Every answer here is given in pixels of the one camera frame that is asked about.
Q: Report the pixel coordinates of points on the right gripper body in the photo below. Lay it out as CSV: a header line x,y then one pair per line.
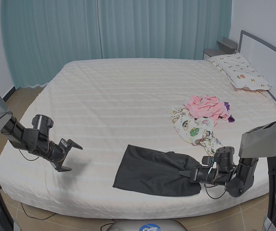
x,y
203,176

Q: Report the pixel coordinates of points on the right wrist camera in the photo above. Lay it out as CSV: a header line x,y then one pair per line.
x,y
206,160

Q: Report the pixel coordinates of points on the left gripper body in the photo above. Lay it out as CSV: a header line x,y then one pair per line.
x,y
56,154

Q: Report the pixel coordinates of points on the white printed pyjama garment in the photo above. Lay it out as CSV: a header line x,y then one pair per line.
x,y
193,131

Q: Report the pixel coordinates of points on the white printed pillow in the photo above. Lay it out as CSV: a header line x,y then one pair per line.
x,y
241,71

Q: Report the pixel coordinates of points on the pink garment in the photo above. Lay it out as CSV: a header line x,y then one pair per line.
x,y
205,107

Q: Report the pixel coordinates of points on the grey bedside table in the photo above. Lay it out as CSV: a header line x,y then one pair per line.
x,y
228,43

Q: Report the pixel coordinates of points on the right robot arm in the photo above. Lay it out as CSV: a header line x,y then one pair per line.
x,y
260,143

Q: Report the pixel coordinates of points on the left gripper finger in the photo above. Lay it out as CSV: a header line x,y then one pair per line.
x,y
74,145
64,169

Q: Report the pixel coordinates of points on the purple garment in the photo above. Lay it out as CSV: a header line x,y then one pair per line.
x,y
230,118

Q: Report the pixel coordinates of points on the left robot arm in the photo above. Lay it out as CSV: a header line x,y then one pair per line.
x,y
20,131

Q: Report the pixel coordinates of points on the bed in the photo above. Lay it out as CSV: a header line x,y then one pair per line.
x,y
116,100

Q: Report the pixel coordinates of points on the black T-shirt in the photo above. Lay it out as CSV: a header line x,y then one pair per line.
x,y
152,169

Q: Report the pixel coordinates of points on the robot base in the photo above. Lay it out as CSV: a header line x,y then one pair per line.
x,y
128,226

